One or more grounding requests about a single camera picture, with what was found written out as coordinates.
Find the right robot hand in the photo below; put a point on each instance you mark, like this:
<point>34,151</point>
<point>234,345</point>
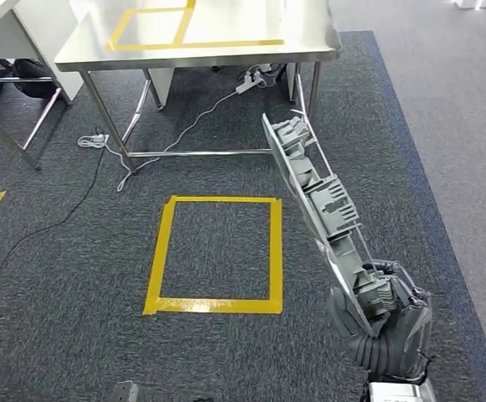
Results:
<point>415,333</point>

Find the grey plastic hubcap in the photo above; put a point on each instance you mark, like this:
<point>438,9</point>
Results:
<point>318,199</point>

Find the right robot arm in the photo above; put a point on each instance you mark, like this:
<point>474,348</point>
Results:
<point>370,355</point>

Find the steel workbench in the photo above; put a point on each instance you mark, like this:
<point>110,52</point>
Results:
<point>310,39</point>

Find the yellow floor tape square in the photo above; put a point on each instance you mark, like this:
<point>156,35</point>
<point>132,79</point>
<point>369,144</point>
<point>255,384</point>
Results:
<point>213,305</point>

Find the white power strip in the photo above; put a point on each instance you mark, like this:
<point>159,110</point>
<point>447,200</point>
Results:
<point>94,140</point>
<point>245,84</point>

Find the yellow tape rectangles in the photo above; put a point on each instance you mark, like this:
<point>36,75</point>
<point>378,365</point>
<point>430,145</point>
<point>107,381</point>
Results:
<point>205,44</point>

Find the black bag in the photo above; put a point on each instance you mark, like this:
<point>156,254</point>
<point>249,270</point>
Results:
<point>33,77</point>

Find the white desk steel legs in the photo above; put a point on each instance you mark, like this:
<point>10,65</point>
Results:
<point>46,44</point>

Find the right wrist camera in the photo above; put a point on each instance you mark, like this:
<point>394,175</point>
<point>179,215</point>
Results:
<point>398,393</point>

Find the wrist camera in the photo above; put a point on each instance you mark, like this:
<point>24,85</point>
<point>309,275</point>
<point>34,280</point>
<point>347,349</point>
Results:
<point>123,393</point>
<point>398,393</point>

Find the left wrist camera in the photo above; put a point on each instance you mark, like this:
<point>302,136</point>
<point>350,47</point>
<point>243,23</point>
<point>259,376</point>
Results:
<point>123,393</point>

